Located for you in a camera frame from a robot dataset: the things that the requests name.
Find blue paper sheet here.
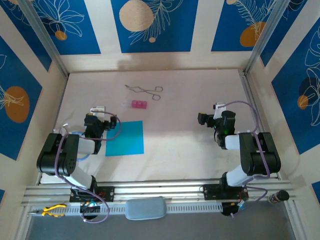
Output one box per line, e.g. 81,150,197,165
105,120,146,157

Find white table cover sheet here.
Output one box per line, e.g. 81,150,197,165
39,69,280,185

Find pink pill box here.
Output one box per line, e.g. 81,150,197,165
131,99,149,110

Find blue stethoscope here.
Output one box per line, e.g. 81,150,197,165
53,123,91,162

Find grey zip pouch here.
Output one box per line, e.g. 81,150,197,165
124,196,168,221

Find dark capped labelled bottle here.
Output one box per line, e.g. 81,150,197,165
267,189,290,205

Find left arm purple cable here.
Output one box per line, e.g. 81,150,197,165
54,111,123,224

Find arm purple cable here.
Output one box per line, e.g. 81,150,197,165
54,111,123,224
217,100,271,218

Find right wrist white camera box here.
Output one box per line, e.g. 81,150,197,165
212,102,227,120

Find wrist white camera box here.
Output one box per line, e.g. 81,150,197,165
212,102,227,120
89,106,106,119

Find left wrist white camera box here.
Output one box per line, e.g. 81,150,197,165
89,106,106,119

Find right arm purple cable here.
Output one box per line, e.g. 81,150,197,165
217,100,271,218

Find aluminium side rail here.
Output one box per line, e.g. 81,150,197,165
240,70,281,179

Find metal scissor-handle forceps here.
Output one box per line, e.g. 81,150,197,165
124,84,164,101

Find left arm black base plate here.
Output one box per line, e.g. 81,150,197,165
69,186,116,203

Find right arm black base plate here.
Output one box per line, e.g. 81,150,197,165
202,183,249,201

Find aluminium mounting rail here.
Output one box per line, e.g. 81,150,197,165
21,177,297,207

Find slotted grey cable duct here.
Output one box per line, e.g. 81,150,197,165
28,201,223,216

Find yellow-handled pliers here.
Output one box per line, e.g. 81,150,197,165
28,203,68,218

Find aluminium frame post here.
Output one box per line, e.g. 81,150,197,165
243,0,288,76
18,0,70,77

